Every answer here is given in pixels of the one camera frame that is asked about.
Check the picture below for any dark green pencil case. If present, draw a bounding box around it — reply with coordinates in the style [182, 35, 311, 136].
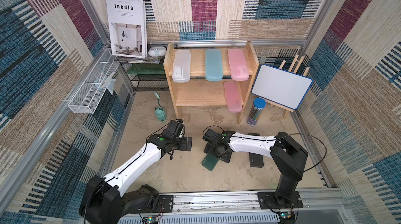
[202, 154, 219, 172]

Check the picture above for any black pencil case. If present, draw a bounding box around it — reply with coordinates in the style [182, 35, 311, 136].
[249, 153, 264, 168]

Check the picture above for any pink pencil case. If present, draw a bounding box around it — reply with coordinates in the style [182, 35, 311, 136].
[228, 49, 249, 81]
[223, 81, 242, 113]

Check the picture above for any white translucent pencil case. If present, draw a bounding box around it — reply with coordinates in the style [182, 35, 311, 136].
[172, 50, 191, 83]

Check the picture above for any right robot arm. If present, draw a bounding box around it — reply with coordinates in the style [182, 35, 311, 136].
[203, 129, 308, 210]

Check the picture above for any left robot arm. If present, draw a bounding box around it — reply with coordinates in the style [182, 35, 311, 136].
[78, 119, 192, 224]

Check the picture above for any blue lid pencil tube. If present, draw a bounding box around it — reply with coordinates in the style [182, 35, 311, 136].
[246, 98, 266, 126]

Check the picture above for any wooden two-tier shelf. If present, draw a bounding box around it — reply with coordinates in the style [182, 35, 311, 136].
[163, 41, 260, 125]

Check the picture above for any light blue pencil case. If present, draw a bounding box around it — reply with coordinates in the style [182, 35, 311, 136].
[205, 49, 223, 82]

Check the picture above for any whiteboard on wooden easel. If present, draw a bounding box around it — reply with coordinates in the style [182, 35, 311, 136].
[251, 55, 313, 118]

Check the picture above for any white round gadget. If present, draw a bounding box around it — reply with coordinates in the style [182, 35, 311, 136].
[148, 46, 167, 57]

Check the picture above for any Inedia magazine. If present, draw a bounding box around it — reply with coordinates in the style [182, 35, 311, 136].
[106, 0, 147, 59]

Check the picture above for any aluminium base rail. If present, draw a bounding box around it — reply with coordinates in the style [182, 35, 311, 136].
[81, 187, 348, 224]

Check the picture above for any black wire side table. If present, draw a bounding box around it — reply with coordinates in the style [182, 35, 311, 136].
[120, 62, 169, 92]

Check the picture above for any white wire basket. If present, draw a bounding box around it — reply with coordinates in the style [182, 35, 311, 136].
[68, 62, 118, 114]

